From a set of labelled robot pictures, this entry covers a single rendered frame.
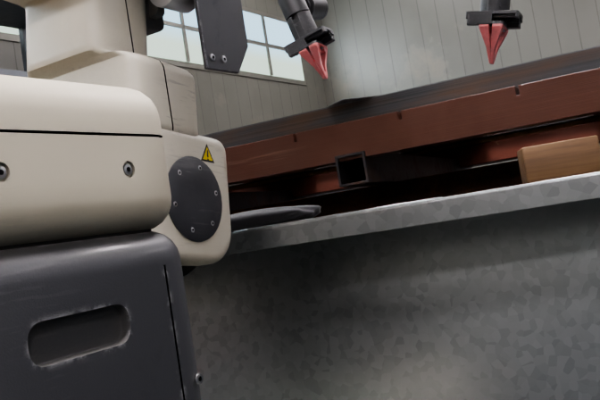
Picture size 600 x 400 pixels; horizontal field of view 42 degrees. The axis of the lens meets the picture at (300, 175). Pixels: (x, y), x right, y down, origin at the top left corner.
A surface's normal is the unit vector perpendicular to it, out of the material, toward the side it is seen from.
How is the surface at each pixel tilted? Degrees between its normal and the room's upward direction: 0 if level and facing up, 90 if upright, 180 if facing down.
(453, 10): 90
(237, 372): 90
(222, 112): 90
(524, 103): 90
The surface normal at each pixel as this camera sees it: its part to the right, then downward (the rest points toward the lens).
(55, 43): -0.53, -0.11
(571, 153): -0.17, -0.04
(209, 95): 0.84, -0.17
